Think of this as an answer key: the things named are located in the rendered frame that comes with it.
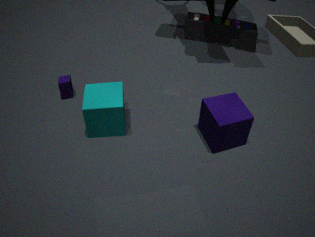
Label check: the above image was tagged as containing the small purple block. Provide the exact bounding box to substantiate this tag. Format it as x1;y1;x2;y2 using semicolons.
58;75;73;100

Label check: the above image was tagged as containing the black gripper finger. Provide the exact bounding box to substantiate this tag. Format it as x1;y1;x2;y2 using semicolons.
205;0;215;23
221;0;239;24

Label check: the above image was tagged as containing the purple cube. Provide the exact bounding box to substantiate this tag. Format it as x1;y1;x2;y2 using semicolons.
197;93;254;154

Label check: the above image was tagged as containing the teal cube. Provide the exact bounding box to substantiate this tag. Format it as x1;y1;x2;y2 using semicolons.
82;82;126;138

